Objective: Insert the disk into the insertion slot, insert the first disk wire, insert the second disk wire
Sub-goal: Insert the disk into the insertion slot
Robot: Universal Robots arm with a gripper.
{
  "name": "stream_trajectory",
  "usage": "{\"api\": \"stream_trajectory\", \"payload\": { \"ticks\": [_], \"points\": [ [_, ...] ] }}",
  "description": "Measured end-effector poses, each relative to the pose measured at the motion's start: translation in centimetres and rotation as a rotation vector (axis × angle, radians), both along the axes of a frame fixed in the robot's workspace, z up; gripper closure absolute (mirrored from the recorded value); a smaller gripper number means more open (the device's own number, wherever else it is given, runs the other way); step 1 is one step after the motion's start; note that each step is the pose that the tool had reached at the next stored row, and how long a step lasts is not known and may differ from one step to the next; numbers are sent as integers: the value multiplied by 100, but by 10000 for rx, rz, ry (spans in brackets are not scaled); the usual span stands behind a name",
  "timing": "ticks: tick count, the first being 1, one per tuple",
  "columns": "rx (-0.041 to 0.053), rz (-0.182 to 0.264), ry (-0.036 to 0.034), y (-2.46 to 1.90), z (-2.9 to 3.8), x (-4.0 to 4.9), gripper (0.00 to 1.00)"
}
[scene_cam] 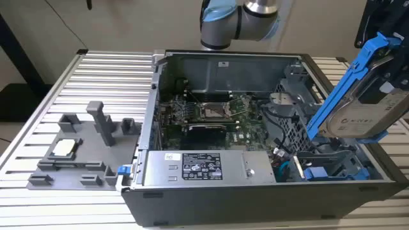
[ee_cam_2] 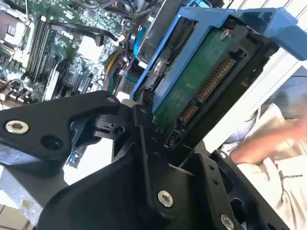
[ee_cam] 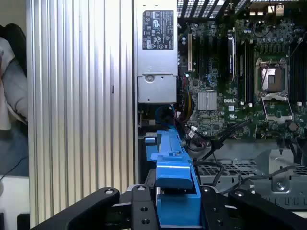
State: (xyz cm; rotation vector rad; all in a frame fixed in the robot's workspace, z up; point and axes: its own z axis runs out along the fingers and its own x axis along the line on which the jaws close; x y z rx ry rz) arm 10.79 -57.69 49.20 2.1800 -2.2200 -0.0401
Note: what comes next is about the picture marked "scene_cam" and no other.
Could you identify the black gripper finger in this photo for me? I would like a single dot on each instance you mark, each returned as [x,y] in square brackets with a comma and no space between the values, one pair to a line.
[398,67]

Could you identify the hard disk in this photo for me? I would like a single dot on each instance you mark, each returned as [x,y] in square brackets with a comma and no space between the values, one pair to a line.
[355,117]

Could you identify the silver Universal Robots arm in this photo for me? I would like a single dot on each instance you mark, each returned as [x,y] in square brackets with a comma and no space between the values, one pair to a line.
[225,28]

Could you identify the grey metal disk bay cage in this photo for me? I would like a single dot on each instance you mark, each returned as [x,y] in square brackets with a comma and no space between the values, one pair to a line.
[289,129]

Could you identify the blue disk carrier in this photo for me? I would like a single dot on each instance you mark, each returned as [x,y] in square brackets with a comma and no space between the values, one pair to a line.
[315,173]

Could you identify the green motherboard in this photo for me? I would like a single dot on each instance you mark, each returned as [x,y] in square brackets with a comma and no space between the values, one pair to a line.
[251,134]

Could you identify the CPU socket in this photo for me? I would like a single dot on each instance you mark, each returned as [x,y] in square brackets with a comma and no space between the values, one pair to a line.
[211,110]

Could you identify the black graphics card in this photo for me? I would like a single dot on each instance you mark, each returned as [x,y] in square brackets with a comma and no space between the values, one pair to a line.
[205,137]

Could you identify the black power supply label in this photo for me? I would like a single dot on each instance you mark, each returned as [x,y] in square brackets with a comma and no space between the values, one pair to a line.
[202,165]

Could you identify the black open PC case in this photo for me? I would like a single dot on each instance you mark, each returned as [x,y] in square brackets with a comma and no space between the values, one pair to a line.
[225,206]

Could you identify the white barcode sticker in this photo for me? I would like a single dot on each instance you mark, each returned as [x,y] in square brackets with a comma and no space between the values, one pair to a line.
[173,157]

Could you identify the silver power supply unit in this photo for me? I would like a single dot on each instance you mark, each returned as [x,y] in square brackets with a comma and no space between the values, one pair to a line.
[161,167]

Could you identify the blue case latch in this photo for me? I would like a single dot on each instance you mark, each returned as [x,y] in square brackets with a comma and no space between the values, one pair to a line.
[125,171]

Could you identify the black table corner cap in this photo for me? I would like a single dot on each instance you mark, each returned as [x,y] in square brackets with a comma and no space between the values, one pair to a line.
[82,51]

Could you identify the grey parts rack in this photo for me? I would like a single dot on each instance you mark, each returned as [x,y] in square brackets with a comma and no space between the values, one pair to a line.
[93,153]

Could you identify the silver CPU chip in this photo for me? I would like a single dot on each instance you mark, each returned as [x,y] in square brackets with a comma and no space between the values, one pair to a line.
[65,147]

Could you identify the black furniture stand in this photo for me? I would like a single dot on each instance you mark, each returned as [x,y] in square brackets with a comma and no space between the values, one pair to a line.
[22,100]

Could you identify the silver metal bracket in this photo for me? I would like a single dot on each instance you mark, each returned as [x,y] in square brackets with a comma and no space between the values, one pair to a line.
[282,98]

